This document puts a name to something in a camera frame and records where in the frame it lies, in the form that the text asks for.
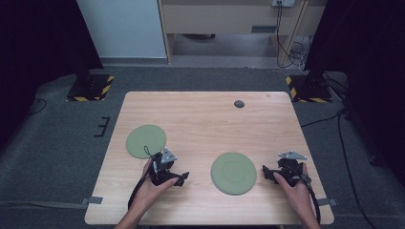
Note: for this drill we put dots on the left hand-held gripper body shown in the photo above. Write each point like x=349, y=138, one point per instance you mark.
x=164, y=168

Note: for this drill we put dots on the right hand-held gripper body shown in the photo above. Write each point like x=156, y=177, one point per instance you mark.
x=289, y=170

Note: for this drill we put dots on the green round plate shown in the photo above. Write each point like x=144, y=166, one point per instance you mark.
x=234, y=173
x=143, y=140

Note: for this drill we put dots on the person's right hand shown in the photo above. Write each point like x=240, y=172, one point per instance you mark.
x=299, y=197

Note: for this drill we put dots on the person's left hand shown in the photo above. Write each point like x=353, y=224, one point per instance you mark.
x=148, y=195

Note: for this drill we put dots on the grey tape strip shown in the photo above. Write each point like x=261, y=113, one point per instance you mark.
x=327, y=202
x=93, y=200

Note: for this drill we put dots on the grey round table grommet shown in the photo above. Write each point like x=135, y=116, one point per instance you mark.
x=239, y=104

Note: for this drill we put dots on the black hazard-striped stand base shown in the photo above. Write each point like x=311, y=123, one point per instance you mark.
x=310, y=90
x=90, y=89

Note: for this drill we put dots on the dark curtain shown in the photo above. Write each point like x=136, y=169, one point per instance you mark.
x=35, y=47
x=369, y=63

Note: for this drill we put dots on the white partition board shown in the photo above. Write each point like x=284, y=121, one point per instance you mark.
x=124, y=28

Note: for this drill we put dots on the grey power outlet box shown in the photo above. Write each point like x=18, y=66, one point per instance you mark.
x=283, y=3

